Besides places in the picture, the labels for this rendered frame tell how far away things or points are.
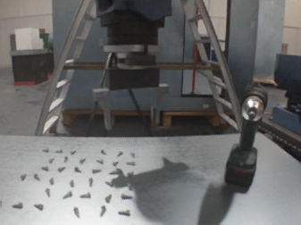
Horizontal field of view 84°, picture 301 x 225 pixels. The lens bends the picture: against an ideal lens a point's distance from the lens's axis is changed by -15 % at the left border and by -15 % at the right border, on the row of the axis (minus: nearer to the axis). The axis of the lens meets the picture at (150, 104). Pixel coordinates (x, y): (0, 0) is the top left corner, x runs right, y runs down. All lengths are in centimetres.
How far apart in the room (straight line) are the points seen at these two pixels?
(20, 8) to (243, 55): 1234
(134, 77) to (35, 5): 1244
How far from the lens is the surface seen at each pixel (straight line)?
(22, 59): 605
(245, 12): 273
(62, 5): 265
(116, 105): 253
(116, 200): 44
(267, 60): 674
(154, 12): 43
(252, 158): 51
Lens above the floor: 95
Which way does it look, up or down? 16 degrees down
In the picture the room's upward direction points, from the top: 1 degrees clockwise
